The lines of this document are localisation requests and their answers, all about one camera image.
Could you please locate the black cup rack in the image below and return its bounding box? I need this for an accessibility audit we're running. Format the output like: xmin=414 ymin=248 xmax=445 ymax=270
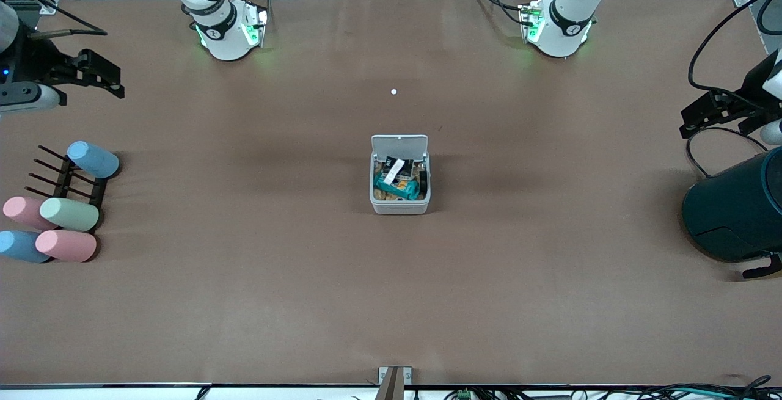
xmin=23 ymin=145 xmax=109 ymax=230

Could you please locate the aluminium table edge rail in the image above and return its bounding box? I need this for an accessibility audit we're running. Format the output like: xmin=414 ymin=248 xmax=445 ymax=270
xmin=0 ymin=382 xmax=782 ymax=390

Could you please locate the blue cup with lighter base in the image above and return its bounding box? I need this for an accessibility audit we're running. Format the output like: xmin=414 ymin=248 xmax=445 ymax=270
xmin=66 ymin=141 xmax=121 ymax=180

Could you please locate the pale pink cup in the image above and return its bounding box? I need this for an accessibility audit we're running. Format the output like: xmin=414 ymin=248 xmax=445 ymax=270
xmin=2 ymin=197 xmax=59 ymax=231

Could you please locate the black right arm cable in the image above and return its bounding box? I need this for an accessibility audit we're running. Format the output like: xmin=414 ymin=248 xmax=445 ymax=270
xmin=0 ymin=0 xmax=109 ymax=38

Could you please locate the black left base cable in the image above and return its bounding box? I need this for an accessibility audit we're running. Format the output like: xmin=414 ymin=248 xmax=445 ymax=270
xmin=469 ymin=0 xmax=527 ymax=25

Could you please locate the black snack wrapper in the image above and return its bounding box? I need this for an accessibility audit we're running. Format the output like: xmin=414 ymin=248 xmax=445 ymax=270
xmin=385 ymin=156 xmax=422 ymax=181

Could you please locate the base connector box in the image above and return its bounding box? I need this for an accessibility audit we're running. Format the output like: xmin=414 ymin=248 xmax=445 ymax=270
xmin=241 ymin=2 xmax=269 ymax=48
xmin=519 ymin=0 xmax=546 ymax=45

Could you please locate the metal table bracket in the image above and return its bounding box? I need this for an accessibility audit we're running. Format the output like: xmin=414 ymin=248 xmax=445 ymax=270
xmin=378 ymin=366 xmax=412 ymax=400

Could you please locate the thin black looped cable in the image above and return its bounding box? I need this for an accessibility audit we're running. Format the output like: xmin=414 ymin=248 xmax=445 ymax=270
xmin=685 ymin=126 xmax=769 ymax=178

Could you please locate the white lidded trash bin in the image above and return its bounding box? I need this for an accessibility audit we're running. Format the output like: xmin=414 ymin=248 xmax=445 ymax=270
xmin=370 ymin=134 xmax=431 ymax=216

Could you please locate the teal snack packet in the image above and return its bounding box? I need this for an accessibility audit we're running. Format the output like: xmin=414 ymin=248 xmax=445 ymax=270
xmin=374 ymin=171 xmax=422 ymax=202

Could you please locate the deep pink cup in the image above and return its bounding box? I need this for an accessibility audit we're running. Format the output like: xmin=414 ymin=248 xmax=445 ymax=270
xmin=35 ymin=230 xmax=98 ymax=263

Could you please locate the black curved strap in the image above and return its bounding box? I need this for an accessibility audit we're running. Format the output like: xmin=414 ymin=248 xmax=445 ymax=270
xmin=742 ymin=253 xmax=782 ymax=280

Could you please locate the dark teal cylindrical container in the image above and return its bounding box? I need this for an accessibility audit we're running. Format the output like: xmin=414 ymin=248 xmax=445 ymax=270
xmin=681 ymin=147 xmax=782 ymax=263

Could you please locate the black floor cable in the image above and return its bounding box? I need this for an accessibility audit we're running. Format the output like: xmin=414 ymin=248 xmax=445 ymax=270
xmin=635 ymin=376 xmax=773 ymax=400

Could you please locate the green cup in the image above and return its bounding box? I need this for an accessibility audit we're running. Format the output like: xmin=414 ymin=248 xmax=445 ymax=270
xmin=39 ymin=197 xmax=100 ymax=233

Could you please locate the teal floor cable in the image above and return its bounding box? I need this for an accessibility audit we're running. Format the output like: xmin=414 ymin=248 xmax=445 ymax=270
xmin=672 ymin=388 xmax=782 ymax=400

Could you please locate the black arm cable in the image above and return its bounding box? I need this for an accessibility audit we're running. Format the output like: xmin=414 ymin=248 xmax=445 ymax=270
xmin=687 ymin=0 xmax=782 ymax=93
xmin=0 ymin=0 xmax=109 ymax=38

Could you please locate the right base connector box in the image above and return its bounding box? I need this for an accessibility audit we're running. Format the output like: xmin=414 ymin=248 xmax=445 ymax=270
xmin=241 ymin=2 xmax=269 ymax=48

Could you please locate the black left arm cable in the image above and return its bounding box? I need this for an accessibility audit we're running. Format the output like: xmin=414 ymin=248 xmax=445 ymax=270
xmin=687 ymin=0 xmax=782 ymax=93

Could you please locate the brown table cover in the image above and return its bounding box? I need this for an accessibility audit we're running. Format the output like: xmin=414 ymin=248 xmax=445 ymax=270
xmin=0 ymin=0 xmax=782 ymax=387

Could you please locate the left base connector box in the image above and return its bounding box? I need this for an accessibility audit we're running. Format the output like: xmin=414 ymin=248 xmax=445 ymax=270
xmin=519 ymin=0 xmax=546 ymax=45

